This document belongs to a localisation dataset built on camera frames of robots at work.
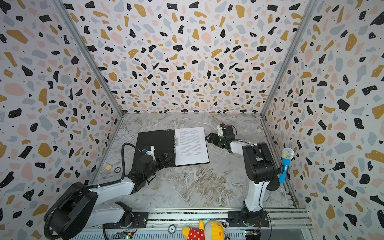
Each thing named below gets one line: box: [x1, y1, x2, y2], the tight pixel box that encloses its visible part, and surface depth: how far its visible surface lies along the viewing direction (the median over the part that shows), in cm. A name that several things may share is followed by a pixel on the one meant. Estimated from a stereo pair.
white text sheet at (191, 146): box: [175, 126, 210, 166], surface depth 105 cm
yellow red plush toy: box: [182, 220, 231, 240], surface depth 67 cm
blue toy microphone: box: [279, 147, 295, 184], surface depth 70 cm
